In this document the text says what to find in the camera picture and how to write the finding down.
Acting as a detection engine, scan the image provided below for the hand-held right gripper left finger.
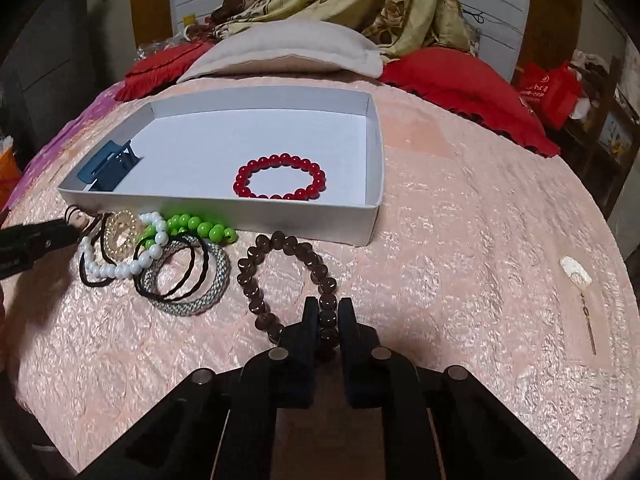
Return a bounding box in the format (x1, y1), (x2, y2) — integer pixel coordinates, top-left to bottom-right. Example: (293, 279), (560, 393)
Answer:
(75, 297), (321, 480)

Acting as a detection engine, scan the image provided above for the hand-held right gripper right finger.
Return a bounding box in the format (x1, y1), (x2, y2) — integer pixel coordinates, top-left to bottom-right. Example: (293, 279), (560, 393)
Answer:
(337, 297), (581, 480)

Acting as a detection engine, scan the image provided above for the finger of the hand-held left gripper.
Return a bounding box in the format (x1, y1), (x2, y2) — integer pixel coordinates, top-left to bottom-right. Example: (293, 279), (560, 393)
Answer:
(0, 218), (81, 281)

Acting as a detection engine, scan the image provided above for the brown hair tie beige charm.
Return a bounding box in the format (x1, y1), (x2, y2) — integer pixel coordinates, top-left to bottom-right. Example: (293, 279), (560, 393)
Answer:
(64, 204), (101, 235)

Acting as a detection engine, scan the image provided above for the clear spiral hair tie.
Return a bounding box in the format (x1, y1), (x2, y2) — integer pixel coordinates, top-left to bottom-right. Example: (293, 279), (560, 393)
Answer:
(102, 211), (143, 265)

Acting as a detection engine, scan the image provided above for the brown bead bracelet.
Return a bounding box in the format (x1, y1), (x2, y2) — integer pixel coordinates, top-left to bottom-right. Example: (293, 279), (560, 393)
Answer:
(236, 231), (341, 361)

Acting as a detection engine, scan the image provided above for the white pearl bracelet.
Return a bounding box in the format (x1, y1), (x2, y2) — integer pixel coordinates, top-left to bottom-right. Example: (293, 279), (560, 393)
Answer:
(79, 211), (170, 281)

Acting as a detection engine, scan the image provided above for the silver rhinestone bangle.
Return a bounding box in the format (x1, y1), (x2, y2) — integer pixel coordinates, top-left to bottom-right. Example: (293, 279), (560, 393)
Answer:
(141, 242), (232, 317)

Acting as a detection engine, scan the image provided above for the black twisted hair tie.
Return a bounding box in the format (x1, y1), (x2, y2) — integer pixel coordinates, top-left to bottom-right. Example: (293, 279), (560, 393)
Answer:
(133, 234), (211, 302)

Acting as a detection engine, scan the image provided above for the green bead bracelet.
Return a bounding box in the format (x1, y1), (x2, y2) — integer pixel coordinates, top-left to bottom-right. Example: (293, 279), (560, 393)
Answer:
(136, 213), (237, 261)

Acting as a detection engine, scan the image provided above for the white cardboard box tray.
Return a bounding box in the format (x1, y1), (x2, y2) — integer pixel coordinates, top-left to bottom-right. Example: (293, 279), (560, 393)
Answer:
(56, 86), (385, 247)

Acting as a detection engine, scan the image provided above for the blue hair claw clip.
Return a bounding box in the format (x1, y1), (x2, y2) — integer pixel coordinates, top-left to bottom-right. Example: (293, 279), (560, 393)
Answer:
(77, 141), (142, 192)

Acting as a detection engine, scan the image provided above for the orange plastic bag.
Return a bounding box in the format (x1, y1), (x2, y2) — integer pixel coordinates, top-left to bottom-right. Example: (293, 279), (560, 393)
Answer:
(0, 137), (23, 183)

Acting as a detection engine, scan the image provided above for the purple floral sheet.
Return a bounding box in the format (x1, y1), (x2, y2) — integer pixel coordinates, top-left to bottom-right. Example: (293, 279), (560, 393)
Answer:
(0, 82), (126, 211)

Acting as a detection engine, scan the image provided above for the pink quilted bedspread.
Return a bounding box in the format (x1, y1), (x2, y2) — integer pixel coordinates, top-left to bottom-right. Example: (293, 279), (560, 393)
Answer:
(0, 72), (636, 476)

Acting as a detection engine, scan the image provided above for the red frilled pillow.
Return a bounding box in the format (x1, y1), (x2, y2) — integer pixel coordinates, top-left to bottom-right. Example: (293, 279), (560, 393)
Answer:
(116, 40), (217, 102)
(379, 47), (562, 158)

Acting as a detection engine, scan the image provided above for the clear plastic bag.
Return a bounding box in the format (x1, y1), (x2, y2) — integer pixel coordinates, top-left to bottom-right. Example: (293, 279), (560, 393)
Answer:
(135, 35), (187, 61)

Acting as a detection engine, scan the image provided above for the white hairpin with stick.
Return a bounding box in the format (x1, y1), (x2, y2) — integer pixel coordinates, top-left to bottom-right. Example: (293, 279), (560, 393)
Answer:
(559, 256), (597, 356)

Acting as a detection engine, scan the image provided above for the beige pillow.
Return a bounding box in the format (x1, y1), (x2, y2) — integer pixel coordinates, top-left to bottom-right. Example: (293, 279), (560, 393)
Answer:
(176, 19), (385, 85)

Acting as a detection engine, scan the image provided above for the red shopping bag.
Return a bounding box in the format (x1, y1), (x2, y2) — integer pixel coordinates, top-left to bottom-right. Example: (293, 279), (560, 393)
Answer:
(515, 60), (583, 131)

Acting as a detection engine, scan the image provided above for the wooden chair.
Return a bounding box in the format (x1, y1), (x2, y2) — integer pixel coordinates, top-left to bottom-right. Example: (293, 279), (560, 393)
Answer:
(560, 50), (640, 211)

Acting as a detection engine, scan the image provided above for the red bead bracelet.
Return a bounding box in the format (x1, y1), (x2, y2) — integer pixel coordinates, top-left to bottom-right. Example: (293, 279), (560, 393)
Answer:
(232, 154), (327, 202)

